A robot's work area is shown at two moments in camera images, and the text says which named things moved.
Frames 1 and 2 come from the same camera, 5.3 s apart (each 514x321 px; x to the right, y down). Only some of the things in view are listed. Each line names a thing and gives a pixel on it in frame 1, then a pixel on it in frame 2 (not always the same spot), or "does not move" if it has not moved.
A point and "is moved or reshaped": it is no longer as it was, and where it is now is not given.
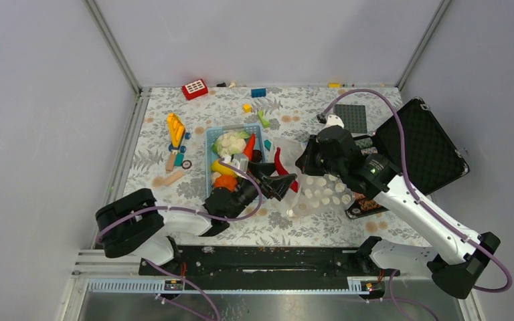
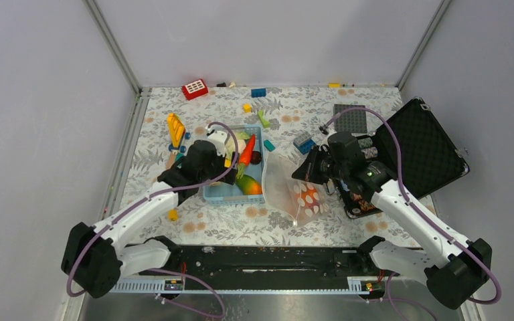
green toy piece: (264, 123) does not move
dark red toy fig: (257, 156) does not move
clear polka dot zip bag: (312, 194) is moved or reshaped
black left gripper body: (247, 192) -> (217, 170)
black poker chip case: (420, 150) does not move
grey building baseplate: (354, 117) does not move
